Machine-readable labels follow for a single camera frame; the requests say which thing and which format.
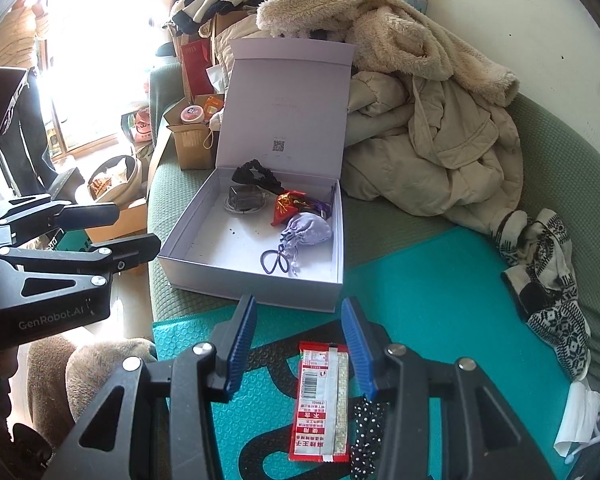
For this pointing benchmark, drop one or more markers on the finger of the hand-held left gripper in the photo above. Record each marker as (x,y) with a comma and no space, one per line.
(130,250)
(87,215)

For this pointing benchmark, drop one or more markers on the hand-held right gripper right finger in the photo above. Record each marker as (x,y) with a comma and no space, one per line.
(357,355)

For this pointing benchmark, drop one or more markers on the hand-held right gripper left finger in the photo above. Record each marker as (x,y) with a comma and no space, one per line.
(241,345)

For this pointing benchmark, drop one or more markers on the red white snack packet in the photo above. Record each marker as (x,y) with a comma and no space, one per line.
(320,410)

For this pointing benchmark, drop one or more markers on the black polka dot scrunchie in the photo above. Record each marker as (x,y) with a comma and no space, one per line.
(365,440)

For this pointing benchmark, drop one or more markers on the white lidded gift box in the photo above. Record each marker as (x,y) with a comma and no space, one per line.
(220,245)

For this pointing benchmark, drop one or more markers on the dark translucent plastic case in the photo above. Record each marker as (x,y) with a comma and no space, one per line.
(245,199)

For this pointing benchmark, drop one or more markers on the lavender sachet with purple tassel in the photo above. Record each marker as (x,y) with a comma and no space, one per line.
(305,230)

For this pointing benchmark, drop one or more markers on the red gold candy packet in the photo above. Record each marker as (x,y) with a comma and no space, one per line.
(284,207)

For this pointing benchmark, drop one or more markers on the open plain cardboard box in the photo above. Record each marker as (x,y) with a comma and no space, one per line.
(125,225)

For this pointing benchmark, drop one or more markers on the beige fabric basket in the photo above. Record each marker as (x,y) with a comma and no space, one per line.
(115,180)

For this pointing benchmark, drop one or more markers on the brown fuzzy cushion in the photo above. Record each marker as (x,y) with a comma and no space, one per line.
(90,375)

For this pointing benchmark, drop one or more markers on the teal bubble mailer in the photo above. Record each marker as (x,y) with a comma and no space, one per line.
(455,335)

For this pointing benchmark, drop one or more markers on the pink patterned packet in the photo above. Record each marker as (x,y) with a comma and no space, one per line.
(142,127)

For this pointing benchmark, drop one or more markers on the small brown cardboard box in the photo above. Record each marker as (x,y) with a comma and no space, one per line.
(195,145)

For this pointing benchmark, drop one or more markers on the round pink label jar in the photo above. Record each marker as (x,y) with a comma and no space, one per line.
(192,114)

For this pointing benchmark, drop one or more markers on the red paper bag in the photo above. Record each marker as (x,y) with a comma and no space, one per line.
(197,70)

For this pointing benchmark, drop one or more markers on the black white patterned knitwear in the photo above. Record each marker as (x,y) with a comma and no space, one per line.
(555,320)

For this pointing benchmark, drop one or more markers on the beige padded jacket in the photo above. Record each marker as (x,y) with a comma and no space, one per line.
(430,160)

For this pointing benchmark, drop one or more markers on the white tissue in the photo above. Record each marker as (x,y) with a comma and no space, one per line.
(577,420)

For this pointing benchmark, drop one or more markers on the green sofa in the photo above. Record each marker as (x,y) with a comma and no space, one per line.
(555,170)

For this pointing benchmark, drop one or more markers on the cream fleece robe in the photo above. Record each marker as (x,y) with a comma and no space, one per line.
(380,35)

